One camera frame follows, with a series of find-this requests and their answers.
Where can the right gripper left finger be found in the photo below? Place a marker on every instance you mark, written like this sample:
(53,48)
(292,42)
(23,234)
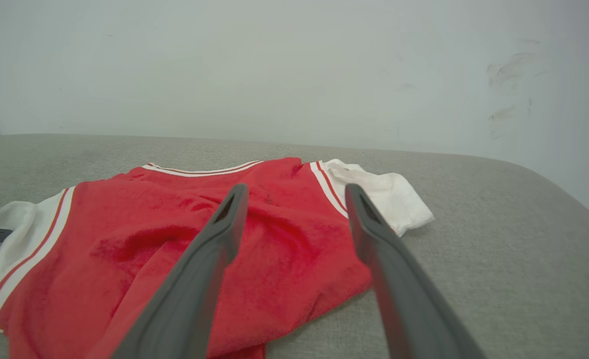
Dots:
(190,294)

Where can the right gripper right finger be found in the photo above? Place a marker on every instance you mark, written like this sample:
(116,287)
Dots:
(409,299)

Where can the red and white jersey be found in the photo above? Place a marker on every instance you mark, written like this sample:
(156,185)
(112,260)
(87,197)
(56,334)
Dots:
(140,249)

